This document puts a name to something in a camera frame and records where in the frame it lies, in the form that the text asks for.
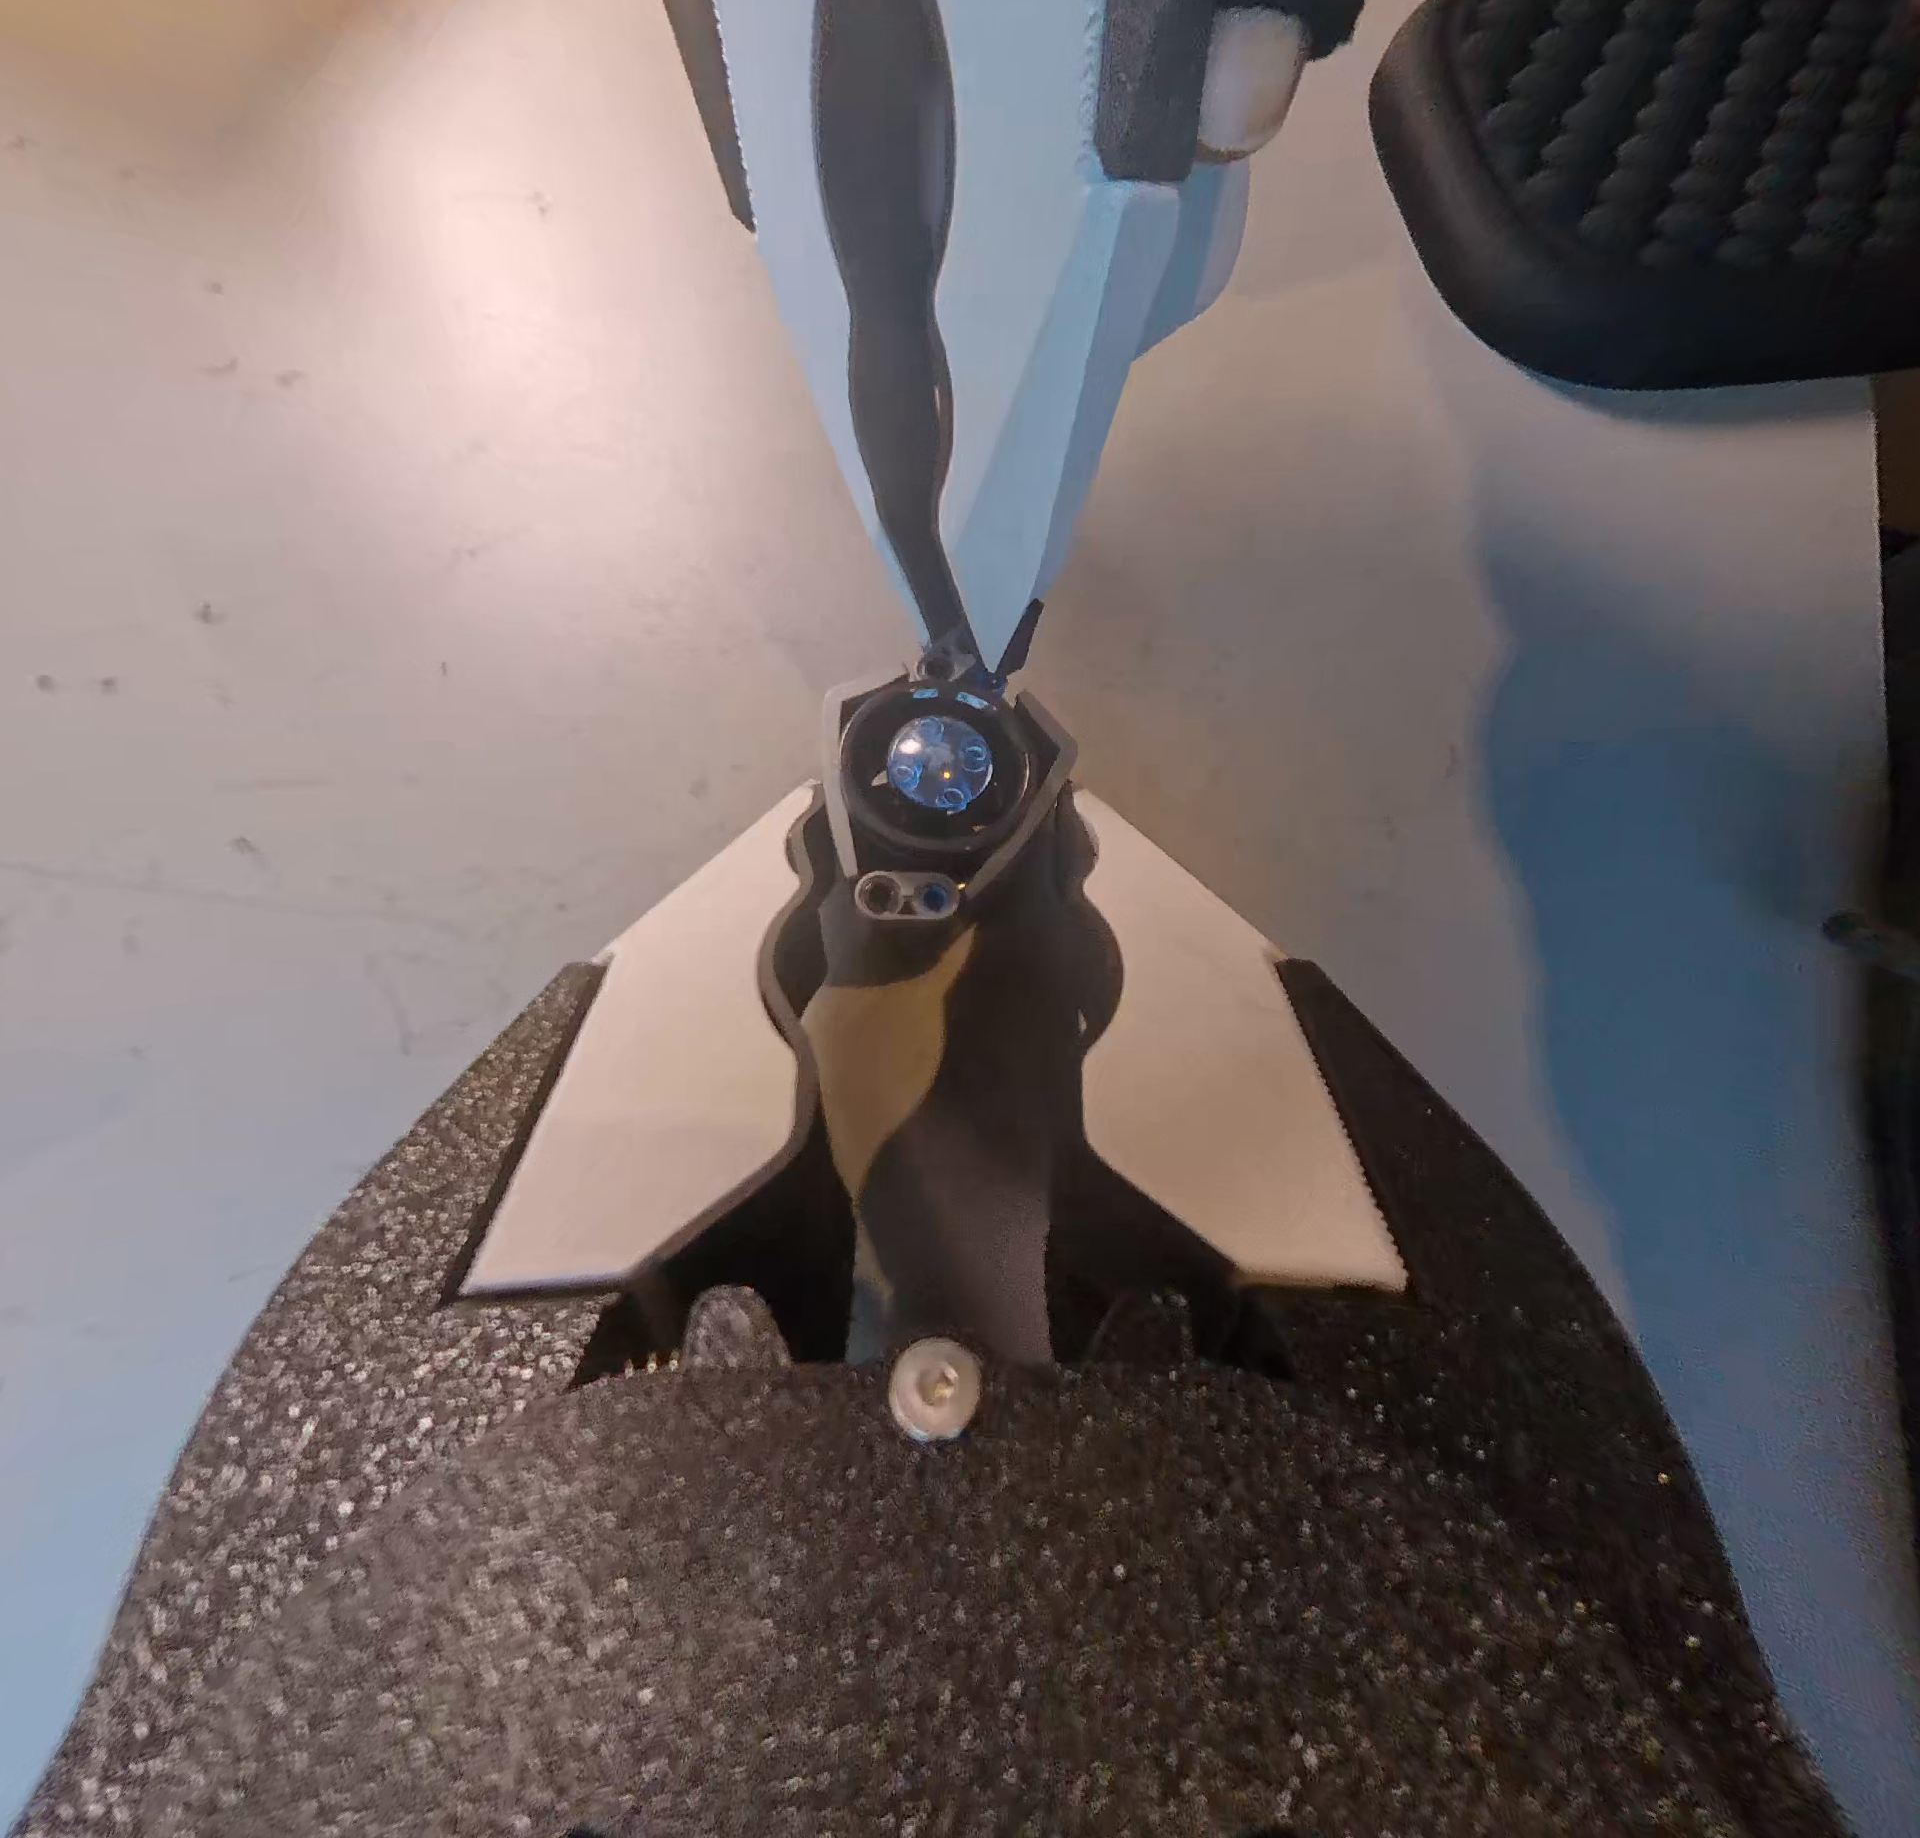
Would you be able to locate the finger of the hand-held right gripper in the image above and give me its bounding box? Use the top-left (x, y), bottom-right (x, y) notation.
top-left (897, 0), bottom-right (1249, 666)
top-left (695, 0), bottom-right (962, 666)

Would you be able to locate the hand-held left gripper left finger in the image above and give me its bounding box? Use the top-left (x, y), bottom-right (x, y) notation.
top-left (456, 783), bottom-right (829, 1296)

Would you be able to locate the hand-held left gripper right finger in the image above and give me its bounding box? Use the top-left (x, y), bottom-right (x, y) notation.
top-left (1060, 783), bottom-right (1410, 1289)

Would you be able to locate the grey toy eye module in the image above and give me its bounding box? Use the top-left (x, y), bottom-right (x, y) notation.
top-left (817, 600), bottom-right (1082, 923)

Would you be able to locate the grey desk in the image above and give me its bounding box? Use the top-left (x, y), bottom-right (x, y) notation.
top-left (0, 0), bottom-right (1920, 1838)

